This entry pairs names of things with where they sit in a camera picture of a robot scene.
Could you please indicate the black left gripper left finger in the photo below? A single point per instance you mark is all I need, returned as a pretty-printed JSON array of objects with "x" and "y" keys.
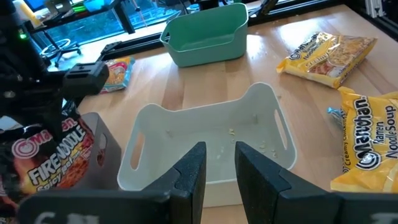
[{"x": 186, "y": 193}]

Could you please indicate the black fire noodle ramen pack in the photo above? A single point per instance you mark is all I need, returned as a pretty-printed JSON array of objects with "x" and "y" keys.
[{"x": 46, "y": 155}]

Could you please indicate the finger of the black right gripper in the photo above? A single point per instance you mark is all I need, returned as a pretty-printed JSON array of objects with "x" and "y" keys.
[{"x": 58, "y": 119}]

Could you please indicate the yellow creamy chicken ramen pack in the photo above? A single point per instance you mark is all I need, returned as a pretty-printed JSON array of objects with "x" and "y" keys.
[
  {"x": 370, "y": 140},
  {"x": 326, "y": 59}
]

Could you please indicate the yellow white roll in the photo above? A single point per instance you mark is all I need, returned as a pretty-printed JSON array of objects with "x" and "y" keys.
[{"x": 29, "y": 14}]

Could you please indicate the grey device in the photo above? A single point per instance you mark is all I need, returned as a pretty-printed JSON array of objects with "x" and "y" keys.
[{"x": 59, "y": 5}]

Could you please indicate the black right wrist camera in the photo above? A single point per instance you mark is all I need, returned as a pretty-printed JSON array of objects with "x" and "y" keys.
[{"x": 85, "y": 77}]

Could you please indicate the teal plastic bin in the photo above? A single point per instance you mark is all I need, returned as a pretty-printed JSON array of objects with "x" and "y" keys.
[{"x": 205, "y": 53}]

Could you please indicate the cyan tray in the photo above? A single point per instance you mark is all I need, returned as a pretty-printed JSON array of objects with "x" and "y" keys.
[{"x": 93, "y": 4}]

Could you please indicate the grey translucent plastic bin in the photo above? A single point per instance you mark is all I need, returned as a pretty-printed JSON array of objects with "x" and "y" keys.
[{"x": 109, "y": 174}]

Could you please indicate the white plastic bin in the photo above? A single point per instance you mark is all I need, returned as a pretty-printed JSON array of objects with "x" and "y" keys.
[{"x": 217, "y": 124}]

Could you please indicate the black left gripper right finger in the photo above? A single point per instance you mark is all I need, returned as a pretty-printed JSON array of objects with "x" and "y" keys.
[{"x": 264, "y": 193}]

